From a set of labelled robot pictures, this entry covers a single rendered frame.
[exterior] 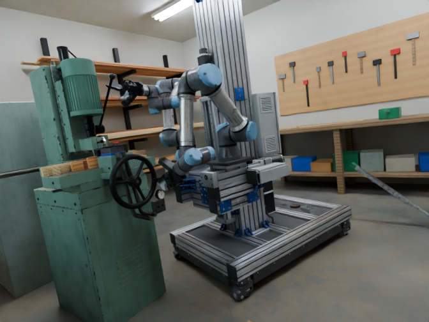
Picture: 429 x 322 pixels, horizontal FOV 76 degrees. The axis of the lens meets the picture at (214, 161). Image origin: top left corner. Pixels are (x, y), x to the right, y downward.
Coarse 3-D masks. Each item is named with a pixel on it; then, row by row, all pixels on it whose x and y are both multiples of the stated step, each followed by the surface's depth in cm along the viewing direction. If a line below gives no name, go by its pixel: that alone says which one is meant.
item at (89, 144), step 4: (80, 140) 164; (84, 140) 161; (88, 140) 159; (92, 140) 158; (96, 140) 160; (80, 144) 165; (84, 144) 162; (88, 144) 160; (92, 144) 158; (96, 144) 160; (100, 144) 162; (80, 148) 166; (84, 148) 163; (88, 148) 160; (92, 148) 158; (96, 148) 160; (100, 148) 162
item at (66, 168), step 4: (132, 152) 184; (136, 152) 186; (140, 152) 189; (144, 152) 192; (68, 164) 152; (48, 168) 144; (64, 168) 149; (68, 168) 151; (48, 172) 142; (64, 172) 149
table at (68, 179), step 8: (136, 160) 167; (152, 160) 177; (96, 168) 150; (136, 168) 156; (48, 176) 141; (56, 176) 136; (64, 176) 134; (72, 176) 137; (80, 176) 140; (88, 176) 143; (96, 176) 147; (104, 176) 147; (120, 176) 148; (48, 184) 141; (56, 184) 135; (64, 184) 134; (72, 184) 137; (80, 184) 140
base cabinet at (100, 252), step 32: (64, 224) 154; (96, 224) 146; (128, 224) 161; (64, 256) 163; (96, 256) 146; (128, 256) 161; (64, 288) 172; (96, 288) 146; (128, 288) 160; (160, 288) 180; (96, 320) 153
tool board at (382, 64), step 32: (384, 32) 330; (416, 32) 310; (288, 64) 410; (320, 64) 381; (352, 64) 357; (384, 64) 336; (416, 64) 317; (288, 96) 419; (320, 96) 389; (352, 96) 364; (384, 96) 342; (416, 96) 322
